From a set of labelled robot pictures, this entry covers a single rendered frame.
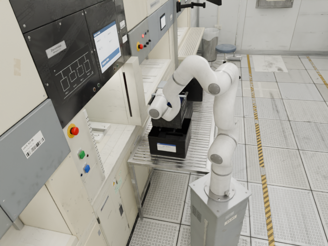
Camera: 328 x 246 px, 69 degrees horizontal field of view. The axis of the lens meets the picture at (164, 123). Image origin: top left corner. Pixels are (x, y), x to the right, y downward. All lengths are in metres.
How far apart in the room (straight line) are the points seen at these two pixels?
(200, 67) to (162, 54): 2.10
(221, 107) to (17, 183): 0.87
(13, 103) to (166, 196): 1.87
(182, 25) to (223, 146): 3.56
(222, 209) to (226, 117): 0.58
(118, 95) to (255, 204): 1.62
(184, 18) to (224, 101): 3.50
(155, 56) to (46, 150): 2.40
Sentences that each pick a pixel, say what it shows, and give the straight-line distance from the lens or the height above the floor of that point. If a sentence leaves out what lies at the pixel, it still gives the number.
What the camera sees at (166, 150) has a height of 0.82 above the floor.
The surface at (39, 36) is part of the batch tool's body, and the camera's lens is 1.01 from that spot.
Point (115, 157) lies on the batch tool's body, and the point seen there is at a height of 0.87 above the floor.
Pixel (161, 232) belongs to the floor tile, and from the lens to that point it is 2.29.
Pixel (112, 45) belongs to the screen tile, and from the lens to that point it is 1.51.
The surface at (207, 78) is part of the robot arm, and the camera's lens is 1.03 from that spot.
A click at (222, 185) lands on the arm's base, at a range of 1.47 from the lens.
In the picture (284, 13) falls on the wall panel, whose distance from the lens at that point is 5.76.
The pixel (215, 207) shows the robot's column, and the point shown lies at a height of 0.76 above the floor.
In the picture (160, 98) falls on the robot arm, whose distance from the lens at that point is 1.39.
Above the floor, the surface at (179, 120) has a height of 1.07.
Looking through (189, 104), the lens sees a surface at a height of 0.86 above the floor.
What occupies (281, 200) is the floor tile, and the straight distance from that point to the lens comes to 2.63.
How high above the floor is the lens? 1.99
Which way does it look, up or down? 36 degrees down
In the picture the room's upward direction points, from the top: 5 degrees counter-clockwise
